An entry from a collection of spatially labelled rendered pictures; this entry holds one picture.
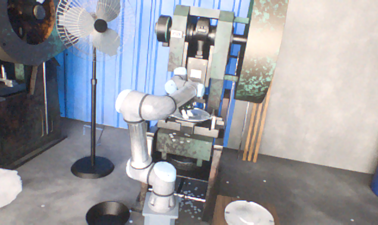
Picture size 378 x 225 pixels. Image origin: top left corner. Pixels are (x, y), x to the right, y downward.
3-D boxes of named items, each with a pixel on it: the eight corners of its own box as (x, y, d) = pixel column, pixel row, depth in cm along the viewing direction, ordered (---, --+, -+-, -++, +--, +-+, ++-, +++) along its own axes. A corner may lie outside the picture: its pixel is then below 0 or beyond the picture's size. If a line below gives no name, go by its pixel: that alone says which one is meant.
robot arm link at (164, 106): (164, 103, 109) (206, 79, 151) (141, 97, 113) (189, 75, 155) (162, 130, 114) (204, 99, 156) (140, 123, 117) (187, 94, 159)
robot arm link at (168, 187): (168, 197, 137) (170, 175, 132) (145, 188, 141) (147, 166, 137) (178, 186, 147) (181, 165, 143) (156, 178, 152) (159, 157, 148)
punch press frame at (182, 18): (204, 202, 200) (238, 10, 156) (149, 191, 205) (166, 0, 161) (212, 155, 274) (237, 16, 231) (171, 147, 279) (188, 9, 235)
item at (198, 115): (207, 124, 179) (207, 122, 178) (165, 116, 182) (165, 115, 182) (211, 111, 206) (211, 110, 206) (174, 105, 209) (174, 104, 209)
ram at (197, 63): (202, 100, 189) (208, 58, 180) (181, 97, 191) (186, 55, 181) (205, 95, 206) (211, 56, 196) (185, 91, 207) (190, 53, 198)
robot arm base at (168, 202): (175, 213, 141) (177, 198, 137) (146, 211, 140) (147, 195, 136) (175, 196, 155) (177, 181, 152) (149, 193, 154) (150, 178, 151)
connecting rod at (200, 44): (205, 70, 185) (212, 18, 174) (187, 68, 186) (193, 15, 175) (208, 66, 204) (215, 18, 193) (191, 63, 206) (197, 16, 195)
